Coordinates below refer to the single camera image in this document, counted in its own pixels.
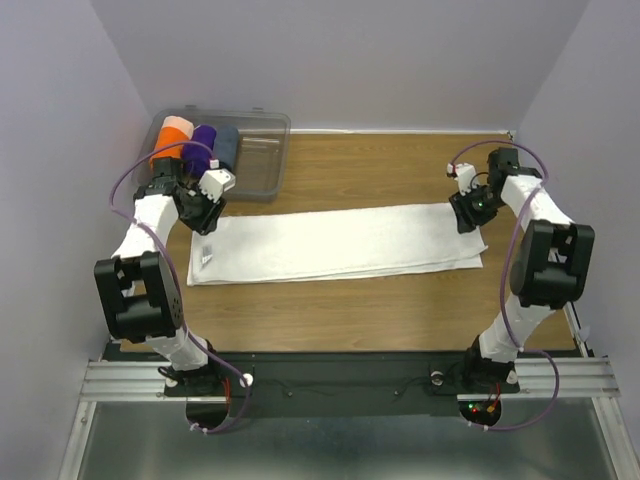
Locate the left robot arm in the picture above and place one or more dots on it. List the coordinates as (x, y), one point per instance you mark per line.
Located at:
(138, 286)

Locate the white towel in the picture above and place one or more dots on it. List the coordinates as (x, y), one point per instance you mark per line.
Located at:
(333, 245)

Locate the clear plastic bin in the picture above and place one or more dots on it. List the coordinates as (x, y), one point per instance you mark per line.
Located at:
(261, 153)

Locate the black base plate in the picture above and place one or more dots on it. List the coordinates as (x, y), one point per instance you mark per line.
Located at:
(333, 384)

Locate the purple rolled towel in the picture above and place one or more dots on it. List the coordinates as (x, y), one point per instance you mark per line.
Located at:
(197, 155)

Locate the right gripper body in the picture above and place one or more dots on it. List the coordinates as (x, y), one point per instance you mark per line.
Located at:
(477, 201)

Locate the orange rolled towel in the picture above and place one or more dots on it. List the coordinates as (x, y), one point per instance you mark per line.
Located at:
(175, 130)

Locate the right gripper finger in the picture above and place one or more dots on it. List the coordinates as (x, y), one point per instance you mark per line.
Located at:
(465, 223)
(479, 219)

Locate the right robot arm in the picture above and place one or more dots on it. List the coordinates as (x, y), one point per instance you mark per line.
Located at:
(546, 264)

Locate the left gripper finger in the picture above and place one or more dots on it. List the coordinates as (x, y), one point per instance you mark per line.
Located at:
(204, 228)
(216, 210)

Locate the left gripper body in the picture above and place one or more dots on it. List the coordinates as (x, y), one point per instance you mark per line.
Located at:
(199, 208)

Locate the grey rolled towel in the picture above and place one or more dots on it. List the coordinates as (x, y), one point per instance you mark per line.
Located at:
(225, 147)

